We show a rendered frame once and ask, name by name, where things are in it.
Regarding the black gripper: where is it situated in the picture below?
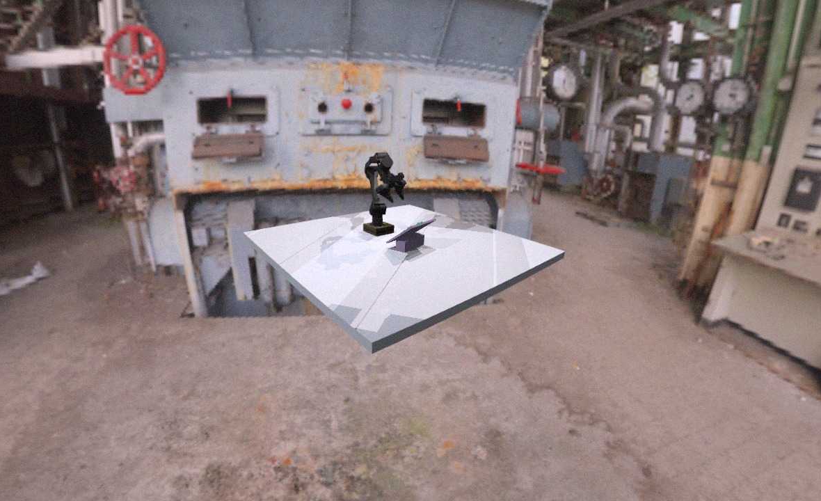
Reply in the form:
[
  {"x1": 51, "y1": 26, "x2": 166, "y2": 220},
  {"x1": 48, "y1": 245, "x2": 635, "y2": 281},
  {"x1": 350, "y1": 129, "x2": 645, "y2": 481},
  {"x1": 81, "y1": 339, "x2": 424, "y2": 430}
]
[{"x1": 376, "y1": 172, "x2": 406, "y2": 203}]

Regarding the light purple switch panel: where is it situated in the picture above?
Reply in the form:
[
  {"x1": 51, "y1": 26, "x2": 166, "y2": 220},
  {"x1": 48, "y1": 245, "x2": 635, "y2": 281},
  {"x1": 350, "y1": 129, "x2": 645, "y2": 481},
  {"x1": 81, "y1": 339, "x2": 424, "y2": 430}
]
[{"x1": 386, "y1": 218, "x2": 436, "y2": 252}]

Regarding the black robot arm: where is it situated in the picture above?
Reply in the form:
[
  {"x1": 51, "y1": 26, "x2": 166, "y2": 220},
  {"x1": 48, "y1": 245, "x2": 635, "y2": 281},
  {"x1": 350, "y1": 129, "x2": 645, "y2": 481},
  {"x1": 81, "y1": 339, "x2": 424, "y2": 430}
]
[{"x1": 365, "y1": 152, "x2": 404, "y2": 226}]

